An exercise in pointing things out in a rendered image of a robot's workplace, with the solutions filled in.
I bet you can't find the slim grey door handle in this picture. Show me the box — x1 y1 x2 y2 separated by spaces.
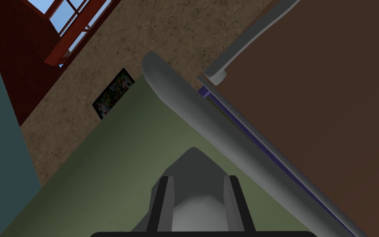
203 0 300 87

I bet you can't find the green cupboard door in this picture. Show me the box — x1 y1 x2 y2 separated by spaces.
0 75 312 237

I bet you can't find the red framed window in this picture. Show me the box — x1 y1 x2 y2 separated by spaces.
25 0 122 68

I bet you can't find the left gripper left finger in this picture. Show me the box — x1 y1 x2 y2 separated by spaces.
146 176 176 232

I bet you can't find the brown cupboard door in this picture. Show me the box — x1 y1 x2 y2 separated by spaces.
213 0 379 237

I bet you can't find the dark framed wall picture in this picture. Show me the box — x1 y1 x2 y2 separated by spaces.
92 67 136 120

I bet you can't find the long grey bar handle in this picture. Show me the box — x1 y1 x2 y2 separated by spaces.
141 51 370 237

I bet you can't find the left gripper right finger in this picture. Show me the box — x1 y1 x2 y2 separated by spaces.
224 175 256 232

